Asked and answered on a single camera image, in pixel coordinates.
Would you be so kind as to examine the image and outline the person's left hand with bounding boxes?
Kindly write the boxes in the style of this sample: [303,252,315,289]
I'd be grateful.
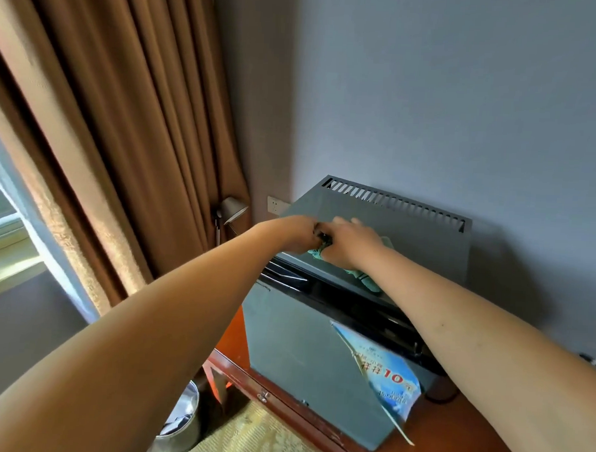
[259,213,327,257]

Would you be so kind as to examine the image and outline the person's right hand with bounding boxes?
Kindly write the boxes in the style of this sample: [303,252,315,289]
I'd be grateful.
[311,215,390,273]

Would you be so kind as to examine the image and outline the green blue cleaning cloth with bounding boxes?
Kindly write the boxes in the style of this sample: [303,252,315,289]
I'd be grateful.
[304,232,395,296]

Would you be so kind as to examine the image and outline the grey mini fridge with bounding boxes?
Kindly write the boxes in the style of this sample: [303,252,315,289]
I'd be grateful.
[234,171,474,452]

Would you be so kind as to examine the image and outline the person's right forearm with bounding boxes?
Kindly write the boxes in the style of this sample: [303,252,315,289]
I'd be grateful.
[357,245,596,452]

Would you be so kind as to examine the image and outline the person's left forearm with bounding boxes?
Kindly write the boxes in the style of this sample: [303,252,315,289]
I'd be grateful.
[0,210,284,452]

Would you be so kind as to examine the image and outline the grey metal lamp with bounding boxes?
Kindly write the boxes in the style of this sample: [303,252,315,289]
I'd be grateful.
[210,195,251,249]

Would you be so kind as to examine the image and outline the brown curtain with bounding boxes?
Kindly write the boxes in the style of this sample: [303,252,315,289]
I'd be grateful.
[0,0,262,323]

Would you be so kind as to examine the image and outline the round metal trash bin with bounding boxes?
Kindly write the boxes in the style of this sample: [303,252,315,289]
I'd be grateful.
[153,378,205,452]

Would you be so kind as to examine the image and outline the white sheer curtain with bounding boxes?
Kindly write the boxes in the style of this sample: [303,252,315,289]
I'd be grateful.
[0,116,110,325]

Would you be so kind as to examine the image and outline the white wall socket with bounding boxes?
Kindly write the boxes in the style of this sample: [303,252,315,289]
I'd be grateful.
[266,196,293,216]

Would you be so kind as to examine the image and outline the black power cable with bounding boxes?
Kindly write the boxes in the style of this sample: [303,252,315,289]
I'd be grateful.
[420,376,462,407]

